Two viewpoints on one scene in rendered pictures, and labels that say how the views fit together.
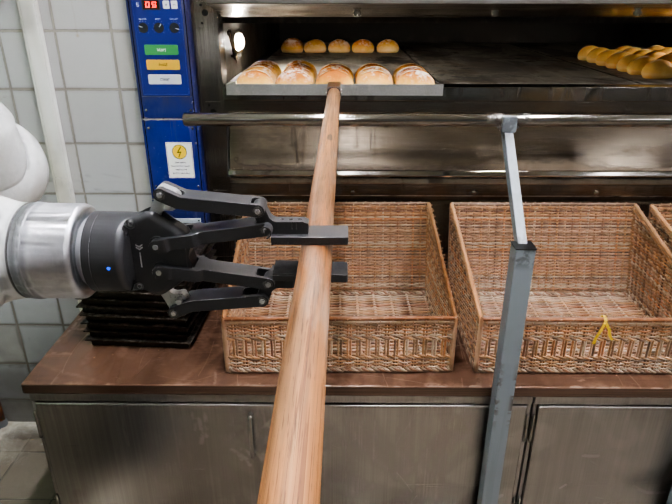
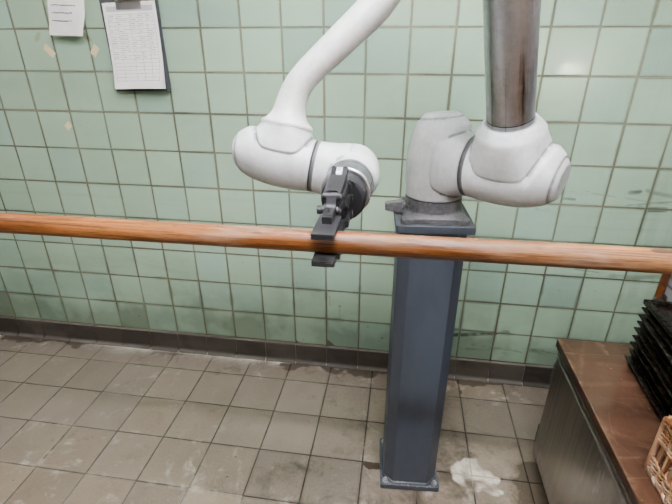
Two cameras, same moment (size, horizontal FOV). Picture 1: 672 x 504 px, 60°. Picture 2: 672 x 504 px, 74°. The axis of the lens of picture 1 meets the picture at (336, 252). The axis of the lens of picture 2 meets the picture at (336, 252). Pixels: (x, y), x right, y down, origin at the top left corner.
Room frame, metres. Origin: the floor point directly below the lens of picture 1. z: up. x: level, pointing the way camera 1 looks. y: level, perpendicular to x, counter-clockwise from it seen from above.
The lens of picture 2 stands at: (0.58, -0.52, 1.43)
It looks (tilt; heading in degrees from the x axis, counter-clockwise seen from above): 25 degrees down; 98
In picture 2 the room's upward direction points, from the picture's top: straight up
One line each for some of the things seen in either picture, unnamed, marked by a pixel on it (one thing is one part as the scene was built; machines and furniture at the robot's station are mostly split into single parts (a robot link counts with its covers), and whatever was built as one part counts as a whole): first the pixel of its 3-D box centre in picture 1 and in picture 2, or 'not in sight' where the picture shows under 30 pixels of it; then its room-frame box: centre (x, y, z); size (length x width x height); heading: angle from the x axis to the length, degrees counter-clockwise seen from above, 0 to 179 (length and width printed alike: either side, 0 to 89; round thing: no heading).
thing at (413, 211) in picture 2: not in sight; (425, 203); (0.67, 0.68, 1.03); 0.22 x 0.18 x 0.06; 4
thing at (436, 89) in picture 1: (335, 79); not in sight; (1.69, 0.00, 1.19); 0.55 x 0.36 x 0.03; 89
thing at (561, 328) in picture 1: (563, 279); not in sight; (1.40, -0.61, 0.72); 0.56 x 0.49 x 0.28; 89
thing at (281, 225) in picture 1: (280, 216); (329, 207); (0.50, 0.05, 1.23); 0.05 x 0.01 x 0.03; 90
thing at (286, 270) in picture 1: (310, 271); (326, 252); (0.50, 0.02, 1.18); 0.07 x 0.03 x 0.01; 90
